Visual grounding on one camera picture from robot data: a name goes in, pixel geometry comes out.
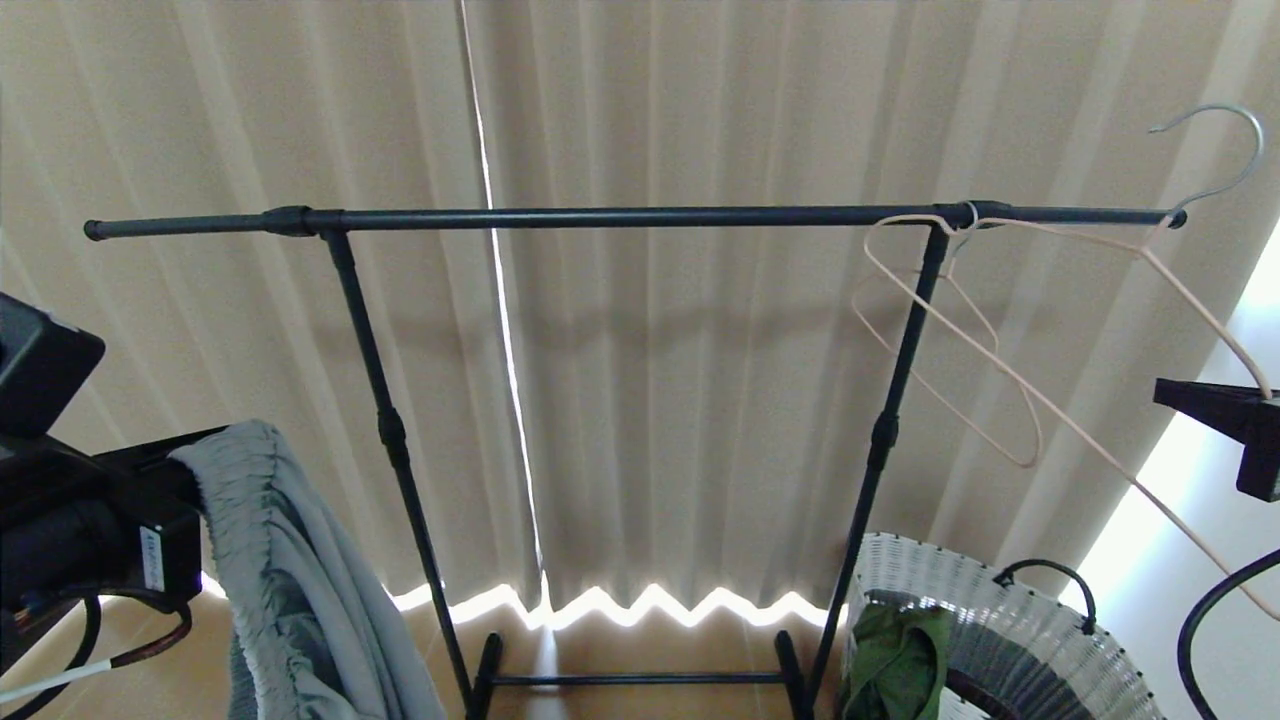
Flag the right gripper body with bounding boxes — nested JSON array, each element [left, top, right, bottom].
[[1237, 398, 1280, 503]]

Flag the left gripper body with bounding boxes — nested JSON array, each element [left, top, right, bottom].
[[0, 428, 207, 613]]

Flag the pink clothes hanger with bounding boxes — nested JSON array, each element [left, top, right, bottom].
[[850, 205, 1044, 469], [863, 103, 1280, 619]]

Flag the pale grey shorts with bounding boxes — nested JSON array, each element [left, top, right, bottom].
[[168, 420, 449, 720]]

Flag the white laundry basket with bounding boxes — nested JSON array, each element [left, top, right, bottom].
[[843, 533, 1166, 720]]

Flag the black clothes rack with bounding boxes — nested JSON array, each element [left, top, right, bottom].
[[83, 200, 1189, 720]]

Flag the green garment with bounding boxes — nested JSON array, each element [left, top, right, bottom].
[[838, 603, 951, 720]]

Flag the beige curtain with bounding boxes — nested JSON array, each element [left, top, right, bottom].
[[0, 0, 1280, 631]]

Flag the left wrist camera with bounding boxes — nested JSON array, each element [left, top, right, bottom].
[[0, 293, 107, 439]]

